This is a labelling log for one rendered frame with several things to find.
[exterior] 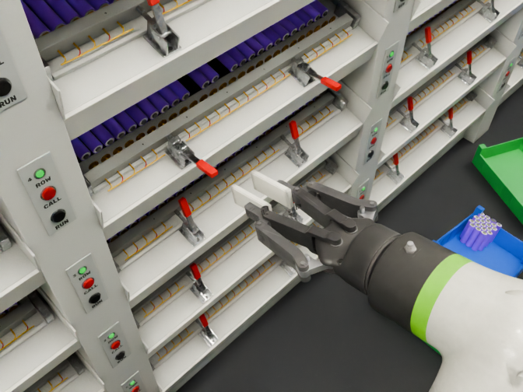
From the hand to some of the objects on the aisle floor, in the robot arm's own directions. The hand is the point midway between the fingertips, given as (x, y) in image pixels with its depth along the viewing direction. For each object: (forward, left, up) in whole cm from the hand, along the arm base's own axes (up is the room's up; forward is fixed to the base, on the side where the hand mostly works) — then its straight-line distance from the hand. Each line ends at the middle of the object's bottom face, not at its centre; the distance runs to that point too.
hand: (261, 196), depth 74 cm
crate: (-7, -67, -80) cm, 104 cm away
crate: (+2, -106, -86) cm, 137 cm away
